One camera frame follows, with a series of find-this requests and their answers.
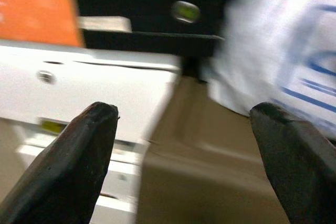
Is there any round green labelled can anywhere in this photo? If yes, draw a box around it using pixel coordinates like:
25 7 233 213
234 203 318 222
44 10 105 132
170 0 202 24

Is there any white cabinet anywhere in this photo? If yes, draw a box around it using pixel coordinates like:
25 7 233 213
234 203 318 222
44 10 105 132
0 39 182 224

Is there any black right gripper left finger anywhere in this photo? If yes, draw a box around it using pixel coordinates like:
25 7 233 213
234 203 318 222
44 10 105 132
0 102 119 224

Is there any orange cardboard box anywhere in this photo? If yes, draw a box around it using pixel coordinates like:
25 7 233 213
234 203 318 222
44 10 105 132
0 0 85 48

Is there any black shelf unit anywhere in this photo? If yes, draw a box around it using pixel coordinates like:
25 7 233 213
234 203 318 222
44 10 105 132
71 0 237 83

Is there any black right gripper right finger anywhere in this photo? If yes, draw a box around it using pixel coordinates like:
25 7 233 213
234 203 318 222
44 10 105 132
248 102 336 224

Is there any white plastic bag blue print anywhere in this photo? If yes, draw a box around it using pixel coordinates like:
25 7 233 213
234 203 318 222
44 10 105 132
206 0 336 141

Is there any white flat box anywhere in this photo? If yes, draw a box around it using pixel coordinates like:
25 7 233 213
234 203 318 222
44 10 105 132
78 16 132 33

